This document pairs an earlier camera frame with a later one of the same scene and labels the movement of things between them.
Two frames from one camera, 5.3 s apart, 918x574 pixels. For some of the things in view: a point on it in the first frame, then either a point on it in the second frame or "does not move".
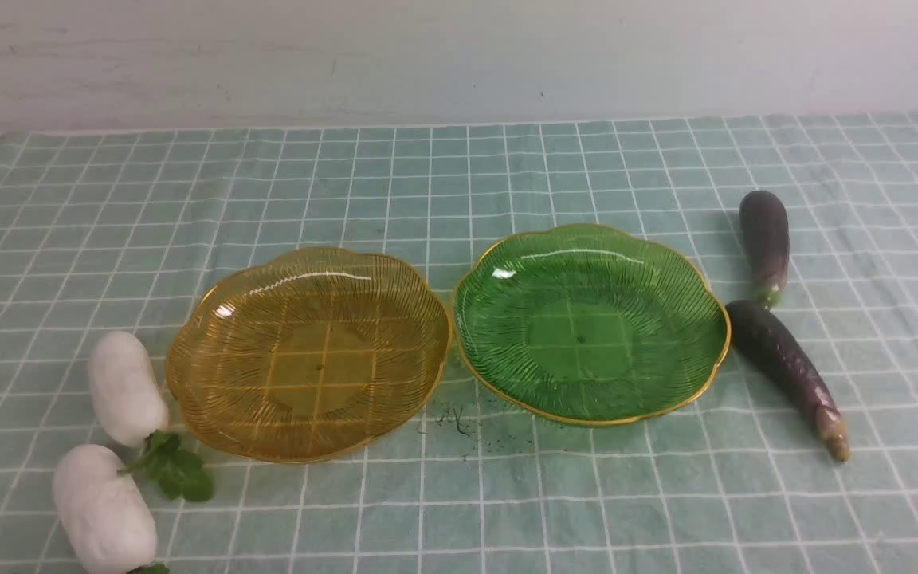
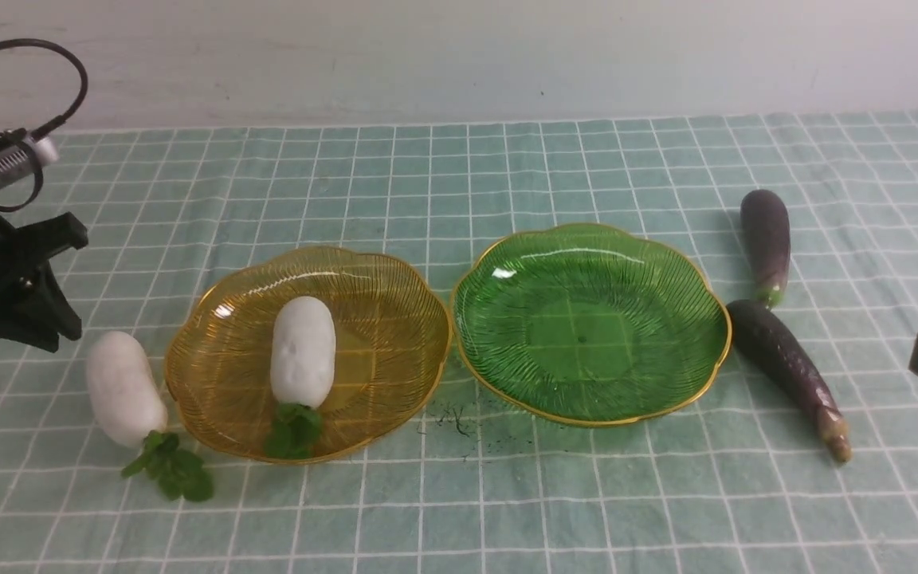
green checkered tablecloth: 58,240 does not move
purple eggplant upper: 765,228 does not move
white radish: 106,516 -> 303,361
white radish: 131,408 does not move
